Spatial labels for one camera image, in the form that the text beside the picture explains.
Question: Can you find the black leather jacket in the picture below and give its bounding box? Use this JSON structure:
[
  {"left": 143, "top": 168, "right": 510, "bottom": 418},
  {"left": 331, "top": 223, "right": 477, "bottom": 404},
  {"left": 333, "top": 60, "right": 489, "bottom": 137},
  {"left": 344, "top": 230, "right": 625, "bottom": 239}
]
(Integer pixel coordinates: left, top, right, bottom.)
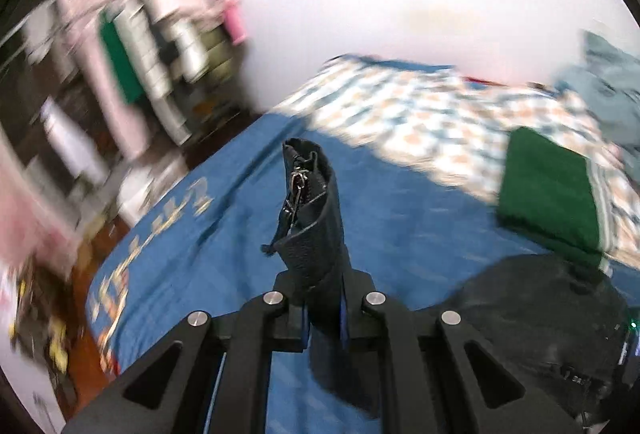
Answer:
[{"left": 264, "top": 138, "right": 639, "bottom": 433}]

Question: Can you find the clothes rack with garments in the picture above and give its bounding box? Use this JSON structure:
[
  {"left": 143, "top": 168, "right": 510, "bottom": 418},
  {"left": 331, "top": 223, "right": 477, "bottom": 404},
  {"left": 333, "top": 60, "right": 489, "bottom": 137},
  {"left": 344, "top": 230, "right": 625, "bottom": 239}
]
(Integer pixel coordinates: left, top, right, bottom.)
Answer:
[{"left": 0, "top": 0, "right": 252, "bottom": 166}]

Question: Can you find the blue striped plaid bedsheet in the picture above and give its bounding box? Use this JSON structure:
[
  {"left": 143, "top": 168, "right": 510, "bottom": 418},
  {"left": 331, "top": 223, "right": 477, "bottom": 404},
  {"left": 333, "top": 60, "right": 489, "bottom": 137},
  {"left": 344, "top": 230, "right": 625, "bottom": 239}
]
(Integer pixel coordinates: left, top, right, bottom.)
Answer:
[{"left": 83, "top": 54, "right": 640, "bottom": 434}]

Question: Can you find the folded green striped garment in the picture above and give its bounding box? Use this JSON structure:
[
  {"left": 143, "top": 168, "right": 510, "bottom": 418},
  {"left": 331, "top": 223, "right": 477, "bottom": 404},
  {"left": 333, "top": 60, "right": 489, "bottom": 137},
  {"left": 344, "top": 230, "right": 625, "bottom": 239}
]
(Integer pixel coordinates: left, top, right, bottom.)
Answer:
[{"left": 497, "top": 128, "right": 614, "bottom": 270}]

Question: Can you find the green hanging garment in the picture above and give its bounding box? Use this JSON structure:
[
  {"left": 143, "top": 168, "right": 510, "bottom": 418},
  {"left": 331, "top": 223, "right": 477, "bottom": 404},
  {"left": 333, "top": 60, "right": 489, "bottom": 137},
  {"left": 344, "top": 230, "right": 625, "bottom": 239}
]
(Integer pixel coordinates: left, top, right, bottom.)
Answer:
[{"left": 99, "top": 10, "right": 144, "bottom": 105}]

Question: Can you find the teal blue duvet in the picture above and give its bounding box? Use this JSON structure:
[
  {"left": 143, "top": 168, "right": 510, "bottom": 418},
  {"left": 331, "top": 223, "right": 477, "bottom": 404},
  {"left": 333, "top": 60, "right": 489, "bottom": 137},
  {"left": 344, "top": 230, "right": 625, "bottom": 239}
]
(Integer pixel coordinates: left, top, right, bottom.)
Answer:
[{"left": 553, "top": 31, "right": 639, "bottom": 170}]

